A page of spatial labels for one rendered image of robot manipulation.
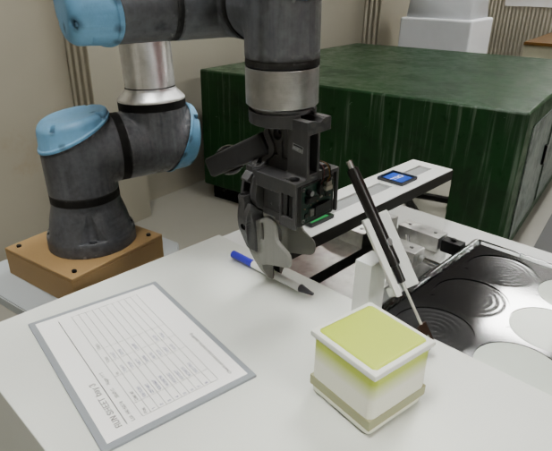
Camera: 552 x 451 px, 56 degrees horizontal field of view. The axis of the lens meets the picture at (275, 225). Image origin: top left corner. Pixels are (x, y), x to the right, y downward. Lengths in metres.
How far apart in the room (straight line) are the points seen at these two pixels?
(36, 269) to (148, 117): 0.32
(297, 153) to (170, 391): 0.26
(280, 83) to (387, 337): 0.25
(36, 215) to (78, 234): 2.09
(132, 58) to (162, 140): 0.14
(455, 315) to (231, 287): 0.31
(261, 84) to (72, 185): 0.46
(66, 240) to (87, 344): 0.39
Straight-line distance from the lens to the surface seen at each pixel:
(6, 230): 2.94
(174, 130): 0.92
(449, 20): 4.97
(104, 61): 2.88
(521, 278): 0.88
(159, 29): 0.56
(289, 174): 0.54
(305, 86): 0.52
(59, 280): 0.91
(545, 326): 0.78
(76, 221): 0.92
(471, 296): 0.80
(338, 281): 0.82
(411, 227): 0.96
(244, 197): 0.57
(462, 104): 2.52
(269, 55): 0.51
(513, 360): 0.70
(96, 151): 0.88
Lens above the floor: 1.30
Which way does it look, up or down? 25 degrees down
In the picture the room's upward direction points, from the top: 1 degrees clockwise
